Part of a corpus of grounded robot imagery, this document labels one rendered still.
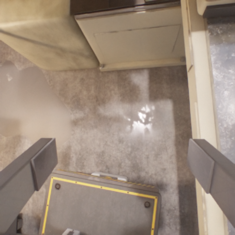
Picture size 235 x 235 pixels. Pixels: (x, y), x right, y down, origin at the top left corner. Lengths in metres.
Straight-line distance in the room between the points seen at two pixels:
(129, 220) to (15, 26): 1.27
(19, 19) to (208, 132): 1.10
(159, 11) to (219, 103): 0.57
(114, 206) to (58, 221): 0.36
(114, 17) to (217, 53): 0.55
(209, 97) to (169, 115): 0.71
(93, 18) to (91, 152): 0.94
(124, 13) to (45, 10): 0.43
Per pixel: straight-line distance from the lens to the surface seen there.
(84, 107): 1.46
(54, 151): 0.16
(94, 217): 1.15
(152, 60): 1.44
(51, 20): 1.10
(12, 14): 1.26
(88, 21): 1.05
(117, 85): 1.44
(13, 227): 1.72
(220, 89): 0.68
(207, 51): 0.75
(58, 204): 1.21
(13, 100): 1.83
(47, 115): 1.60
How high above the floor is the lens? 1.34
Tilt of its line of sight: 78 degrees down
